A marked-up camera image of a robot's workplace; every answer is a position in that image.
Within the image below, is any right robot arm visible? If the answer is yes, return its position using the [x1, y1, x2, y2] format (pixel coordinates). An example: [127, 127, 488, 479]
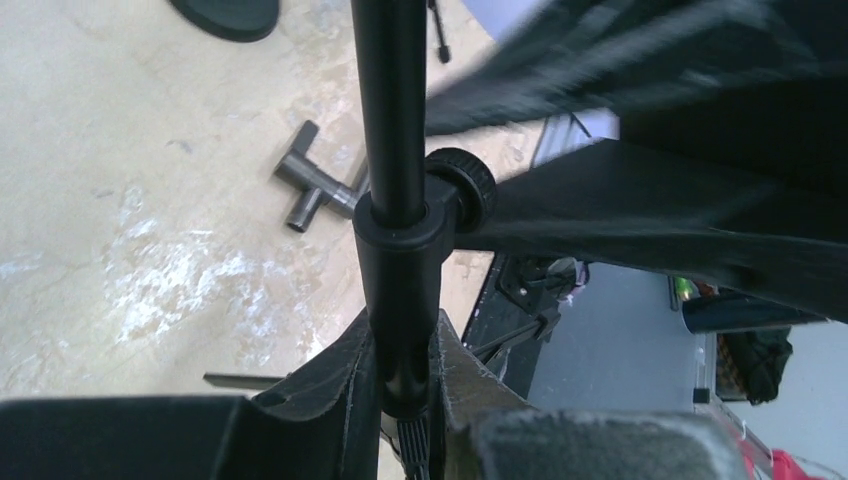
[425, 1, 847, 321]

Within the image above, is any black round-base microphone stand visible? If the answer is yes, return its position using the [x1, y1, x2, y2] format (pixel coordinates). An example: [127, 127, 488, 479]
[169, 0, 281, 43]

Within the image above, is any black tripod microphone stand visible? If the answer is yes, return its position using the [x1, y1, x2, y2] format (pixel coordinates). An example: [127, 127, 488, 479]
[201, 0, 498, 480]

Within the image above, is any dark grey metal pipe fitting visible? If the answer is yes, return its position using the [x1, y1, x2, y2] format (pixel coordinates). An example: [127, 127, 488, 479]
[274, 120, 370, 233]

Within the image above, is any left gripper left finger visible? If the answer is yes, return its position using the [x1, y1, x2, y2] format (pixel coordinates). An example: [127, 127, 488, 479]
[1, 316, 380, 479]

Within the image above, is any black shock-mount tripod stand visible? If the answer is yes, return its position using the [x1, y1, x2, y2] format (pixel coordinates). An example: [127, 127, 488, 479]
[427, 0, 452, 64]

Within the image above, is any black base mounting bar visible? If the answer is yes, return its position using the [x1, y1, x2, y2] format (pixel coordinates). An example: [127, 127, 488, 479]
[461, 253, 590, 399]

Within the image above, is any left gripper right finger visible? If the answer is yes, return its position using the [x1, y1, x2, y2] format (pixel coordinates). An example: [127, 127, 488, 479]
[431, 312, 748, 479]

